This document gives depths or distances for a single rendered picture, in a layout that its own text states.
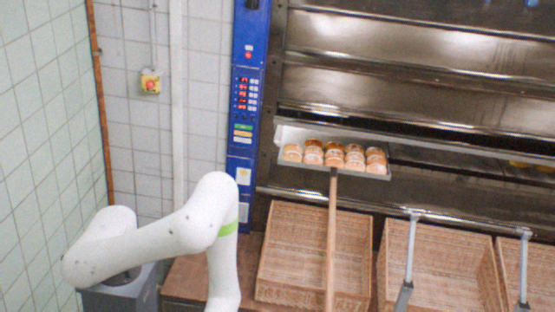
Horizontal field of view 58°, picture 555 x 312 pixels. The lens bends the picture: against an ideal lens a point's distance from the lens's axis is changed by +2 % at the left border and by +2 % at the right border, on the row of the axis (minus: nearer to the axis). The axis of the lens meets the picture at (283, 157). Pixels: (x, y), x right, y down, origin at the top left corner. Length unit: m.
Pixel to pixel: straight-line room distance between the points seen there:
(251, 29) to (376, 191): 1.06
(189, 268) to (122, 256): 1.27
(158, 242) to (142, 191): 1.60
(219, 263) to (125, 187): 1.48
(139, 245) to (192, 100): 1.25
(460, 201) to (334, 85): 0.92
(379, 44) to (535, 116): 0.80
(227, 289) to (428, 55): 1.34
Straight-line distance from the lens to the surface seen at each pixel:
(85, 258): 1.50
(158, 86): 2.43
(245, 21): 2.24
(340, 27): 2.25
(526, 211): 2.84
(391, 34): 2.27
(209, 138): 2.56
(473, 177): 2.64
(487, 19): 2.32
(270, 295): 2.48
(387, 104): 2.37
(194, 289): 2.56
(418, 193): 2.67
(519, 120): 2.52
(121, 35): 2.48
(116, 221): 1.62
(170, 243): 1.29
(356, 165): 2.38
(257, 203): 2.74
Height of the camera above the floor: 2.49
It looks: 33 degrees down
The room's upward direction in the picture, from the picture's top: 7 degrees clockwise
